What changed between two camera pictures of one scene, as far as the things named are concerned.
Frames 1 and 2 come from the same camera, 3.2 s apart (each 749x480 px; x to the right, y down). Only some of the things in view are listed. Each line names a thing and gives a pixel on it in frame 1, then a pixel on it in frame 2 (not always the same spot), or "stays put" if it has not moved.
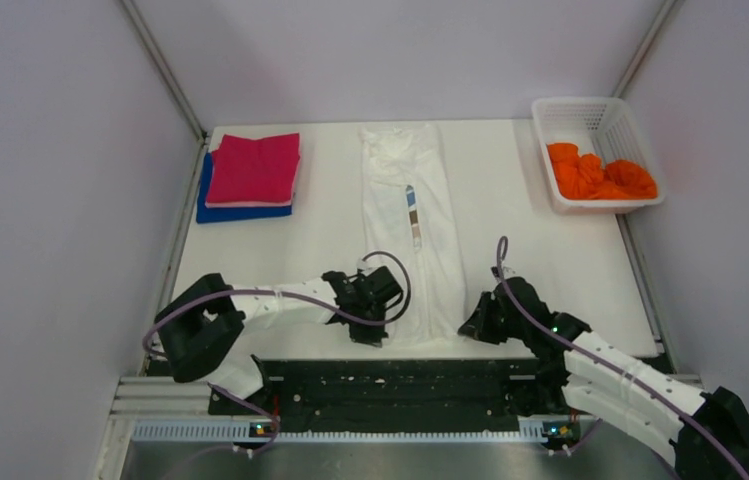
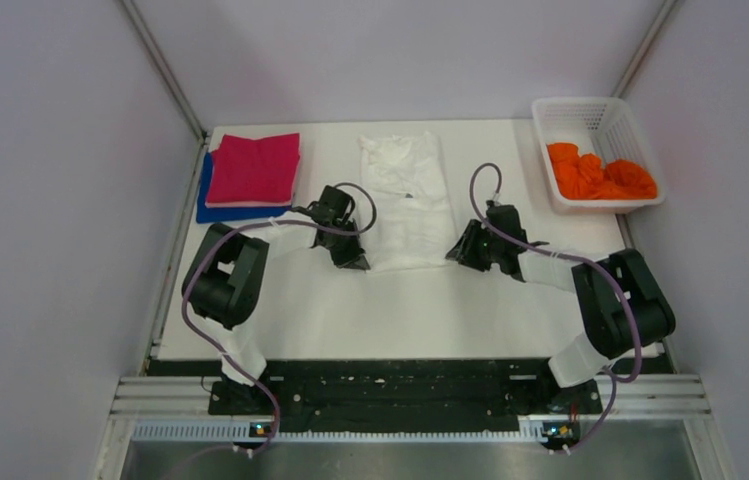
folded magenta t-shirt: [246, 169] stays put
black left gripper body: [367, 336] to [336, 240]
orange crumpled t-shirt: [585, 176] stays put
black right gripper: [477, 325] to [464, 253]
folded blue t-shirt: [205, 214] stays put
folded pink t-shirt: [212, 204] stays put
